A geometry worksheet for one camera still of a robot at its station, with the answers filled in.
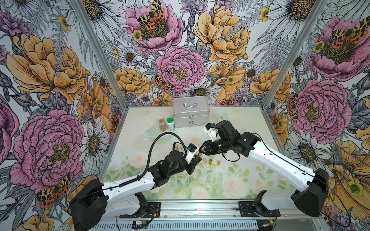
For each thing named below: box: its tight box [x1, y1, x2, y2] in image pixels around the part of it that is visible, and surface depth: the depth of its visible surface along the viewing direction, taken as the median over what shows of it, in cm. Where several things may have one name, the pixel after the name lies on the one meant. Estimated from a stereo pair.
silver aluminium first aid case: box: [172, 95, 210, 129], surface depth 104 cm
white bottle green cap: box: [166, 116, 175, 132], surface depth 104 cm
